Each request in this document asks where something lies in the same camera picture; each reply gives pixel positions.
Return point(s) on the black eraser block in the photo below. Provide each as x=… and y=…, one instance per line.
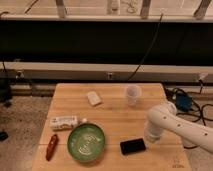
x=132, y=146

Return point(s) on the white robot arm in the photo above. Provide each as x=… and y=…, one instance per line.
x=163, y=117

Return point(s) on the white rectangular block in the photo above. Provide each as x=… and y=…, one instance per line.
x=93, y=98

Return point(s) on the translucent plastic cup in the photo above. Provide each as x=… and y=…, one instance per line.
x=132, y=93

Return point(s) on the green bowl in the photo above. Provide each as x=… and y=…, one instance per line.
x=86, y=142

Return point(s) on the white labelled bottle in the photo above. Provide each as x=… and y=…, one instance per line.
x=65, y=122

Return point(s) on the blue power adapter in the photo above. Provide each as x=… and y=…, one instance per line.
x=183, y=102

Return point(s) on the black object at left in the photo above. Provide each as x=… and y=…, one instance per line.
x=5, y=93

